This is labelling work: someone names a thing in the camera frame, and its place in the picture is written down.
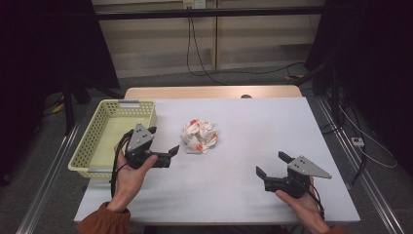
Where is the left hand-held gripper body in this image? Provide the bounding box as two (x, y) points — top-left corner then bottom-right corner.
(124, 122), (172, 171)

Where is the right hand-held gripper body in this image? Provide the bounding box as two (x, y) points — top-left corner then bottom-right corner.
(263, 154), (333, 200)

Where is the white and orange paper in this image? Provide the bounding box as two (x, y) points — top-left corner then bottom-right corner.
(180, 118), (219, 155)

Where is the pale yellow perforated plastic basket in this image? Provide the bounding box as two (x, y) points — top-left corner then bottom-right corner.
(67, 98), (158, 180)

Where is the person's right hand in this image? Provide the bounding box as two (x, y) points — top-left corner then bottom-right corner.
(275, 176), (331, 234)

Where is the person's left hand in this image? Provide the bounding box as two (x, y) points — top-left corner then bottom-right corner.
(106, 147), (160, 214)

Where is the white table cover sheet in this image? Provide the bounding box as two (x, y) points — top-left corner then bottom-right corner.
(73, 97), (361, 225)

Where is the black metal stand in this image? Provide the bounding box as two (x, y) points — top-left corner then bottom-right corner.
(62, 77), (78, 137)

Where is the black horizontal metal bar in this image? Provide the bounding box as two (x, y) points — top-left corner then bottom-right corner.
(95, 6), (325, 21)

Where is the black curtain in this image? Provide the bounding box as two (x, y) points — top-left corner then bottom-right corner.
(305, 0), (413, 167)
(0, 0), (121, 186)

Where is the right hand-held gripper black cable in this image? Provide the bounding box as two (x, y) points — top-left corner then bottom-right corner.
(300, 179), (326, 220)

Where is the hand-held gripper black cable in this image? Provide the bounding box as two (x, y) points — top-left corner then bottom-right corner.
(300, 179), (326, 220)
(109, 130), (134, 199)

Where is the left hand-held gripper black cable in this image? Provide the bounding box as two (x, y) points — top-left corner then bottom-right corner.
(109, 130), (134, 199)

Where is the aluminium floor rail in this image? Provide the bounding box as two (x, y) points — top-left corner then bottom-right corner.
(316, 96), (406, 234)
(16, 120), (86, 234)

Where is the white cable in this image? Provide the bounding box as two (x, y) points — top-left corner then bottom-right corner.
(337, 103), (398, 170)

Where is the white wall socket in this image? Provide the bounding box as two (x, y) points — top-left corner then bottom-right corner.
(182, 0), (207, 10)

